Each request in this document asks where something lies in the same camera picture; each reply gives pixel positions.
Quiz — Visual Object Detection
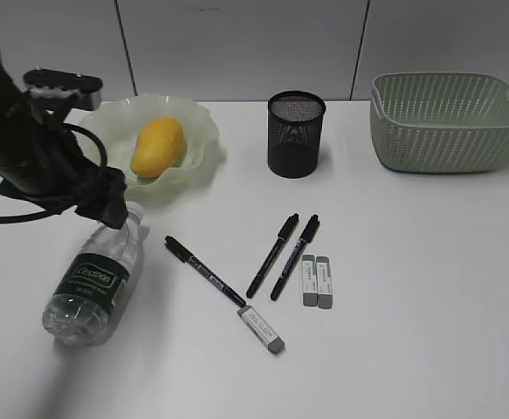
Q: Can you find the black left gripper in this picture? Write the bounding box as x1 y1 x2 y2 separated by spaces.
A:
75 167 128 230

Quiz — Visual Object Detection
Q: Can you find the black cable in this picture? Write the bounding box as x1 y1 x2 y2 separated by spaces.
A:
0 122 109 227

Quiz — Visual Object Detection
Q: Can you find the yellow mango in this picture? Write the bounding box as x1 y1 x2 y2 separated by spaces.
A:
130 117 184 178

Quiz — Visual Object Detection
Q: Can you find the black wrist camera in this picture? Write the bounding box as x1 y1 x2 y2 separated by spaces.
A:
23 67 103 111

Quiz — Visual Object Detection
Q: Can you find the black marker pen blue label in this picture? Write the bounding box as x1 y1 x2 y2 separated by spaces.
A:
270 214 320 301

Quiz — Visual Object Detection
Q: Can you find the black mesh pen holder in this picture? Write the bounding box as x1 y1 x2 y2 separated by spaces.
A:
267 91 327 179

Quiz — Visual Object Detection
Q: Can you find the grey white eraser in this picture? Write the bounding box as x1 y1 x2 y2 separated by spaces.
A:
237 306 285 355
316 256 334 310
301 254 318 307

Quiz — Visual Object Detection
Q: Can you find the pale green plastic basket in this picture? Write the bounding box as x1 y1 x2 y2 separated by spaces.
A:
369 72 509 174

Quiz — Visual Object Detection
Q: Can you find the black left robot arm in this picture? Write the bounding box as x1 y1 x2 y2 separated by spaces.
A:
0 57 128 230

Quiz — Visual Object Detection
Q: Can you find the pale green wavy plate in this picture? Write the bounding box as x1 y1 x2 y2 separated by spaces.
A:
79 93 219 193

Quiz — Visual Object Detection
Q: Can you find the clear water bottle green label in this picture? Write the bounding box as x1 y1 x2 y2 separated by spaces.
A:
42 202 144 346

